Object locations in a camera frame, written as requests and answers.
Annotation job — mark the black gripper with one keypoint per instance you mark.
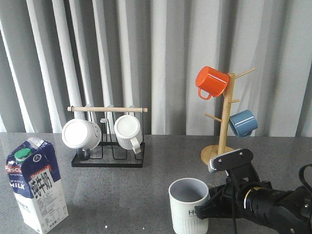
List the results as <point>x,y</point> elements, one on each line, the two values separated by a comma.
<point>249,200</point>

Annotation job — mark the white HOME mug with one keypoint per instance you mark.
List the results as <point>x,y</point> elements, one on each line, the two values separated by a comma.
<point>185,194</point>

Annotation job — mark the blue white milk carton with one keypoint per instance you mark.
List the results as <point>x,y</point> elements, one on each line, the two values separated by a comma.
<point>34,176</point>

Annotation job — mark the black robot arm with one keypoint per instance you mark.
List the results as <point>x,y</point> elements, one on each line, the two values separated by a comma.
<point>291,212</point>

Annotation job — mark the wooden mug tree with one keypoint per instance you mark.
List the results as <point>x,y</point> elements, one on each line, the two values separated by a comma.
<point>214,150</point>

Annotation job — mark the blue mug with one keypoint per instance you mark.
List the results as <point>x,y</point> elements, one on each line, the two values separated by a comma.
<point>243,123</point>

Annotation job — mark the white ribbed mug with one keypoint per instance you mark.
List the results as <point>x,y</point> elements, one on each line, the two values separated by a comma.
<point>128,133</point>

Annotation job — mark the orange mug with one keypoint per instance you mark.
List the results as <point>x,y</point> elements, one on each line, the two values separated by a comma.
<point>211,82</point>

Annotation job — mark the white smiley mug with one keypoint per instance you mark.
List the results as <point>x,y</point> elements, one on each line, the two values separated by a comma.
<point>81,134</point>

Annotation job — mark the grey pleated curtain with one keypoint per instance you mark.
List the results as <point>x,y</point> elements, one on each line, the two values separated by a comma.
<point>147,53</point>

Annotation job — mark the wrist camera with black bracket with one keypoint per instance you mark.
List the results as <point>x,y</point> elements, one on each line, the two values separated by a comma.
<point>237,164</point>

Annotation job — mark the black wire mug rack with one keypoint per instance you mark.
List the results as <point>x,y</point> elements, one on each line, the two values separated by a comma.
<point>109,153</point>

